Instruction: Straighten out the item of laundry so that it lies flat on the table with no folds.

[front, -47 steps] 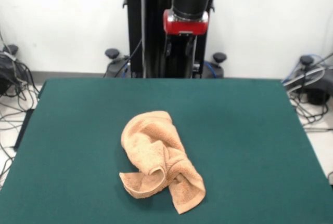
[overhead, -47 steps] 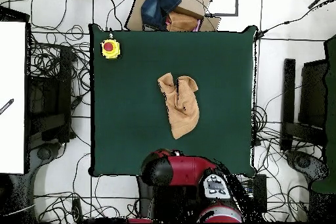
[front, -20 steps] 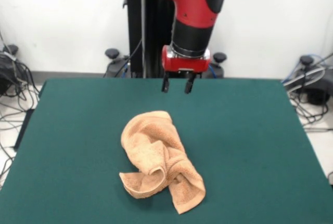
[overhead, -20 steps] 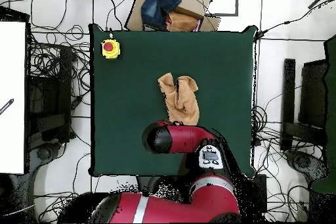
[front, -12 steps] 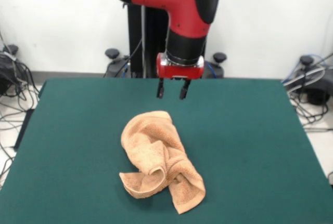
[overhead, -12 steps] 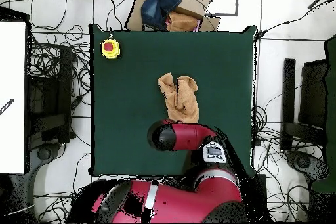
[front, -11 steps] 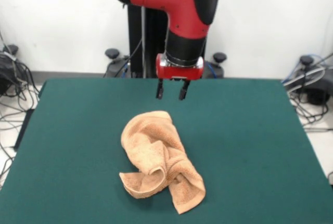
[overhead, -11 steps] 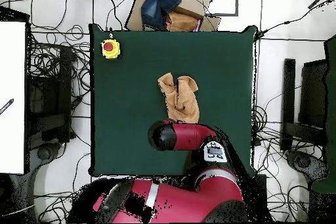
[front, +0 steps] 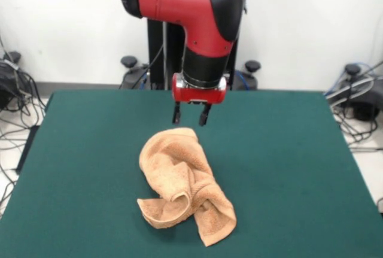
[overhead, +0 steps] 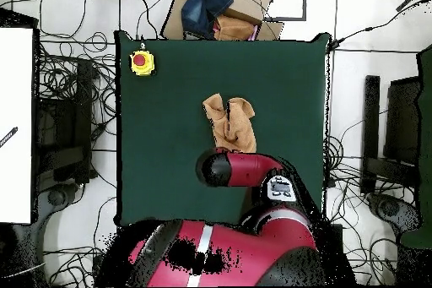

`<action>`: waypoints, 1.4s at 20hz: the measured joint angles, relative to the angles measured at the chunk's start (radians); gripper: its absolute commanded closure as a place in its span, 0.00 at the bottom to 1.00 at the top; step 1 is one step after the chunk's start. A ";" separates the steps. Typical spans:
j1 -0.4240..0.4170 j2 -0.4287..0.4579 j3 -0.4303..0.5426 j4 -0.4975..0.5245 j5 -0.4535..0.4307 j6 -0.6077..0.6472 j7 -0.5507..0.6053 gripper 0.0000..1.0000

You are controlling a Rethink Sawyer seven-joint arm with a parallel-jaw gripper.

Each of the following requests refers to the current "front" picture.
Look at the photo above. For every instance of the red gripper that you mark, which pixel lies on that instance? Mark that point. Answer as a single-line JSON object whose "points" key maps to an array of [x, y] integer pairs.
{"points": [[197, 95]]}

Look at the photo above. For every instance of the peach terry towel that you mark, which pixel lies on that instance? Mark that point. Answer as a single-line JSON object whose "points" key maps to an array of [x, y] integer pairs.
{"points": [[167, 162]]}

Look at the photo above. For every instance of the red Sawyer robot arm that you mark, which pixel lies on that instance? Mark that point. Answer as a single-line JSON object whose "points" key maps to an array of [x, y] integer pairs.
{"points": [[179, 0]]}

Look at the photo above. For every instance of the dark green table cloth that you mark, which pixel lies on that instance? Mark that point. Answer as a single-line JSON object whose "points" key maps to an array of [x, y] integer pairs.
{"points": [[89, 150]]}

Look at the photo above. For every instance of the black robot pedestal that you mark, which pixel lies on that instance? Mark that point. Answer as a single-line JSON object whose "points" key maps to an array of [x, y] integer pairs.
{"points": [[167, 60]]}

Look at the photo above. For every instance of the black pedestal leg with knob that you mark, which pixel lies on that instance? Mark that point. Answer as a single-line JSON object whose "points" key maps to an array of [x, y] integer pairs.
{"points": [[7, 84], [252, 67], [129, 61], [363, 105]]}

